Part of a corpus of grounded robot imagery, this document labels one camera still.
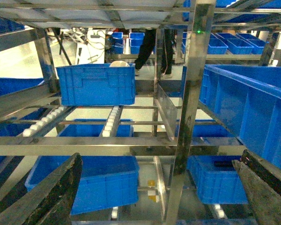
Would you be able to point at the blue crate on rollers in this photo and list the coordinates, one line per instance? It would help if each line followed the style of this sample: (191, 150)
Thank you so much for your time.
(97, 85)

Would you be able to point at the clear acrylic divider panel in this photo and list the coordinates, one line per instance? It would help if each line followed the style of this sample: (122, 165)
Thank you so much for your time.
(167, 111)

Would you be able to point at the white roller track left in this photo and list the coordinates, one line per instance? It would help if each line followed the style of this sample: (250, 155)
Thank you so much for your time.
(43, 122)

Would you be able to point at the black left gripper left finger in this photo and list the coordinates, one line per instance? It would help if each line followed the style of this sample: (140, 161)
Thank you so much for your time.
(50, 202)

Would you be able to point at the large blue crate right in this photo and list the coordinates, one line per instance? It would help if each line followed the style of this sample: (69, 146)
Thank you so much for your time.
(247, 100)

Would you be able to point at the blue crate far left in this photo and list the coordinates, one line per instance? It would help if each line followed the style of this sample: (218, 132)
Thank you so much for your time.
(10, 85)

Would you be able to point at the blue crate lower right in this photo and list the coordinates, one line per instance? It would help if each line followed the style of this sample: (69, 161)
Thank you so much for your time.
(216, 180)

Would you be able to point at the white roller track middle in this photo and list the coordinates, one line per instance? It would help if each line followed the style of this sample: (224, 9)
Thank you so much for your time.
(110, 126)

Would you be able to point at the blue crate middle layer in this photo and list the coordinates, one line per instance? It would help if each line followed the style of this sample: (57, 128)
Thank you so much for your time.
(92, 130)

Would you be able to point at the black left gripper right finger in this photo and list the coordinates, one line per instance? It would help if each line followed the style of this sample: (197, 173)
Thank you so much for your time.
(262, 185)

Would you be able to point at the white roller track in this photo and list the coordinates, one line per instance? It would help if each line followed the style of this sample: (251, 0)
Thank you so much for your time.
(110, 126)
(43, 122)

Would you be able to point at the blue crate lower left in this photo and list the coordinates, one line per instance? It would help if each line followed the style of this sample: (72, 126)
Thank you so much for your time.
(106, 182)

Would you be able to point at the stainless steel shelf rack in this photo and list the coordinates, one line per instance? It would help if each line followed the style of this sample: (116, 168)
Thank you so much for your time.
(181, 55)

